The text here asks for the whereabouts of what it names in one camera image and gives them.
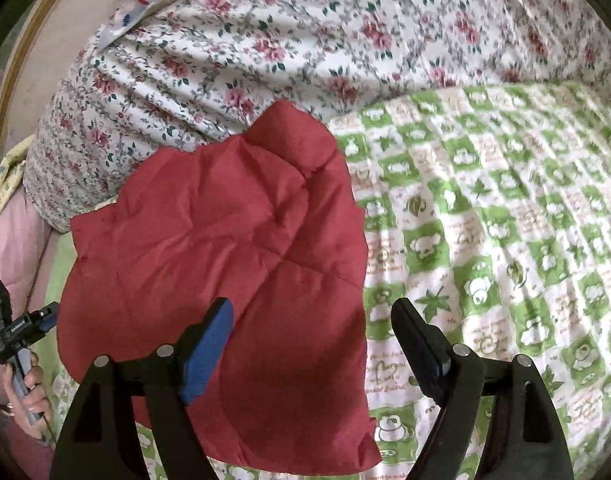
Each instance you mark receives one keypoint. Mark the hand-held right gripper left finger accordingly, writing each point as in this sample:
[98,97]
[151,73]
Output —
[205,360]

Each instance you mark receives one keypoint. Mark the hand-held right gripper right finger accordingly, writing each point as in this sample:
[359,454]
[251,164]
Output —
[425,350]

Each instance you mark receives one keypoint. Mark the red quilted jacket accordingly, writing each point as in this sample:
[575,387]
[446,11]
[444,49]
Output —
[210,260]

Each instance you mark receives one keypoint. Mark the person's left forearm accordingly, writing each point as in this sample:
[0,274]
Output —
[10,442]

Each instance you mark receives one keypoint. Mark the person's left hand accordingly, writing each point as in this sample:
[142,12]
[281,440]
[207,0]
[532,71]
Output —
[32,400]

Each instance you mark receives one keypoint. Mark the pink quilt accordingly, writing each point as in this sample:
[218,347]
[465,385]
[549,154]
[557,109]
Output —
[15,250]

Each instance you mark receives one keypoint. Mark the yellow patterned cloth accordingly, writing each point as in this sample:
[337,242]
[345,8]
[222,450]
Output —
[5,185]

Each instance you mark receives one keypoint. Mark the green patterned blanket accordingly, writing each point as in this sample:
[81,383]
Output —
[485,235]

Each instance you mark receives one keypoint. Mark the wooden headboard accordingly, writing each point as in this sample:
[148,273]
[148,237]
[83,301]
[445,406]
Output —
[60,35]

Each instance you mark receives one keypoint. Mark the floral quilt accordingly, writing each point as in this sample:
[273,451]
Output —
[285,35]

